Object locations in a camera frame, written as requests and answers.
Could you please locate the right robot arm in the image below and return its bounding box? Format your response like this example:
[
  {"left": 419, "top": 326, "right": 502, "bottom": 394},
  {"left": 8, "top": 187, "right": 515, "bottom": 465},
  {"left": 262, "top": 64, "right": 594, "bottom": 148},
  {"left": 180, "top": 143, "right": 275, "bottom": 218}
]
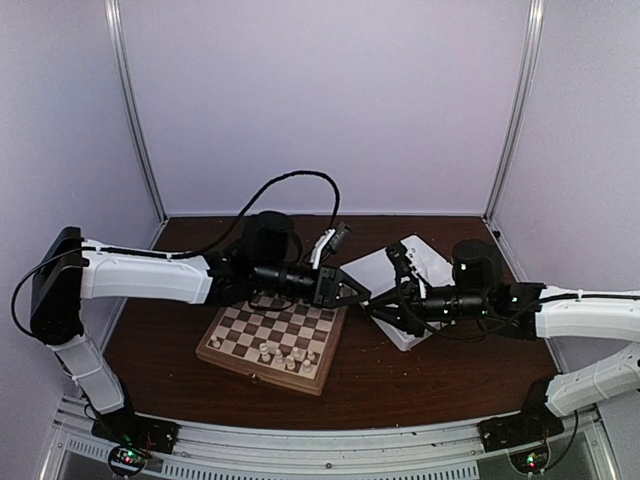
[{"left": 363, "top": 239, "right": 639, "bottom": 442}]

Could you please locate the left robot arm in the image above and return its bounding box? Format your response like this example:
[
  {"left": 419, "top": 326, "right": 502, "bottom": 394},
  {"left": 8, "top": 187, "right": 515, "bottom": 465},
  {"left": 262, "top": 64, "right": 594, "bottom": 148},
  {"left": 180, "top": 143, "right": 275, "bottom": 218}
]
[{"left": 19, "top": 211, "right": 371, "bottom": 444}]

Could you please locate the front aluminium rail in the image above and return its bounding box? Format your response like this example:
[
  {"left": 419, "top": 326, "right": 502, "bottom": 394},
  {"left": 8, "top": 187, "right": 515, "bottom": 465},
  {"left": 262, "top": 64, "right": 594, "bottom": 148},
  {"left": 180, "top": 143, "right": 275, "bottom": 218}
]
[{"left": 44, "top": 394, "right": 611, "bottom": 480}]

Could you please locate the white tall piece carried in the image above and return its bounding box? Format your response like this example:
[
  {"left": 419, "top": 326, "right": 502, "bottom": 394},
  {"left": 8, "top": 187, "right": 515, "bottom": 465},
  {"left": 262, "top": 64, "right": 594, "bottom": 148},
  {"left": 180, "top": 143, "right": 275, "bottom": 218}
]
[{"left": 259, "top": 343, "right": 271, "bottom": 364}]

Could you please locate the right aluminium frame post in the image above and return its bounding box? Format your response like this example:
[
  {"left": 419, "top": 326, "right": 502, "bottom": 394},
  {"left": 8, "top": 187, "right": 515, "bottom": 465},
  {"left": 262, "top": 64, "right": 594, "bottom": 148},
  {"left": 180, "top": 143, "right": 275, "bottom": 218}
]
[{"left": 483, "top": 0, "right": 545, "bottom": 224}]

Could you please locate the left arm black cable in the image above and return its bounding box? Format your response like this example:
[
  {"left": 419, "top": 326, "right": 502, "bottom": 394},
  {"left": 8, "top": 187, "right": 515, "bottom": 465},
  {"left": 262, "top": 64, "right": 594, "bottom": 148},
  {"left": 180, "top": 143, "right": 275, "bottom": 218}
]
[{"left": 169, "top": 169, "right": 342, "bottom": 261}]

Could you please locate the wooden chess board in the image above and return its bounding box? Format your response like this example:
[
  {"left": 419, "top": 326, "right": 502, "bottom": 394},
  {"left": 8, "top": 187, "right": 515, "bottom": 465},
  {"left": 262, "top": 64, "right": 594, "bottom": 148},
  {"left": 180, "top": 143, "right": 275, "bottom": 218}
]
[{"left": 196, "top": 295, "right": 348, "bottom": 396}]

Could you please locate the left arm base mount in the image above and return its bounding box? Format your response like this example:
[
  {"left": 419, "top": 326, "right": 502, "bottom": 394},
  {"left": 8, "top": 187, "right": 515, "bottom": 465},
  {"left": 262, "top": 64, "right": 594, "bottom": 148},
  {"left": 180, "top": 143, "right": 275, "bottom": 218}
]
[{"left": 91, "top": 390, "right": 179, "bottom": 454}]

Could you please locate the white plastic tray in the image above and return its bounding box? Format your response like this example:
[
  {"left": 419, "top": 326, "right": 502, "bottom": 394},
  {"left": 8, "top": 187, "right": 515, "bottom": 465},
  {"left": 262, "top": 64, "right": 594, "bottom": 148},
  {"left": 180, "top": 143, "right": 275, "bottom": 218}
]
[{"left": 342, "top": 235, "right": 453, "bottom": 352}]

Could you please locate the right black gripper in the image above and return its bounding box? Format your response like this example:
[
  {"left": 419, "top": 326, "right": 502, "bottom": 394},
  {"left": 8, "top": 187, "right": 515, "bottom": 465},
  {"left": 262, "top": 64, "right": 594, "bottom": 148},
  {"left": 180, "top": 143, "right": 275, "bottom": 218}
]
[{"left": 364, "top": 279, "right": 489, "bottom": 340}]

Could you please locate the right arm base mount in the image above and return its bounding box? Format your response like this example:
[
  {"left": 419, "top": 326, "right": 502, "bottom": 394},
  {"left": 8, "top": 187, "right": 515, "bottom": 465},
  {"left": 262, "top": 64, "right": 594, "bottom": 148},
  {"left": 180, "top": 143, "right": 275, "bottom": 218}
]
[{"left": 477, "top": 376, "right": 564, "bottom": 452}]

